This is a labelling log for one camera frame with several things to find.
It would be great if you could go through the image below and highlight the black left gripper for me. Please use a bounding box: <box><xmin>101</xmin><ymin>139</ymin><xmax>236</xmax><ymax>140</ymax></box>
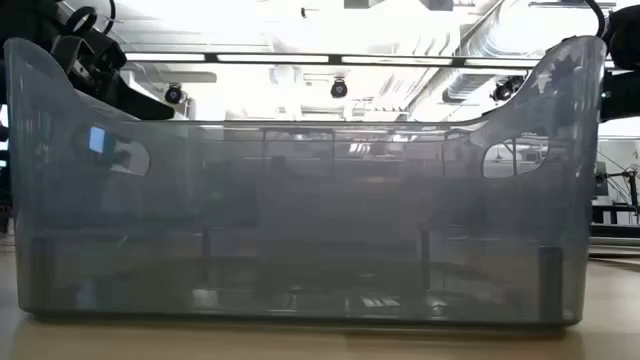
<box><xmin>49</xmin><ymin>33</ymin><xmax>176</xmax><ymax>121</ymax></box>

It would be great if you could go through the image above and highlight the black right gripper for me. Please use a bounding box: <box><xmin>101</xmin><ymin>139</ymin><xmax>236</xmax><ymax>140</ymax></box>
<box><xmin>602</xmin><ymin>69</ymin><xmax>640</xmax><ymax>121</ymax></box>

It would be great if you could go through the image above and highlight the smoky transparent plastic bin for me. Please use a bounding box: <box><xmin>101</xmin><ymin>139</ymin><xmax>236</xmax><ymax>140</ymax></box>
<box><xmin>3</xmin><ymin>35</ymin><xmax>609</xmax><ymax>329</ymax></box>

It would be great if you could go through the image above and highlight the black computer monitor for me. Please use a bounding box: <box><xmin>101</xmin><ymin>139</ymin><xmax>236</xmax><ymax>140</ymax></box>
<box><xmin>593</xmin><ymin>160</ymin><xmax>610</xmax><ymax>197</ymax></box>

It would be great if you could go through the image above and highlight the overhead light bar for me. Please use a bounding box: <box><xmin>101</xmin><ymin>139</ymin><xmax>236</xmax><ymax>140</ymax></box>
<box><xmin>124</xmin><ymin>52</ymin><xmax>541</xmax><ymax>67</ymax></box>

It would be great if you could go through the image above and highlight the black table frame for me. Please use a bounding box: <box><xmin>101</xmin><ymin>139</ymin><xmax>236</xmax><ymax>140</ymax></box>
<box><xmin>589</xmin><ymin>223</ymin><xmax>640</xmax><ymax>239</ymax></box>

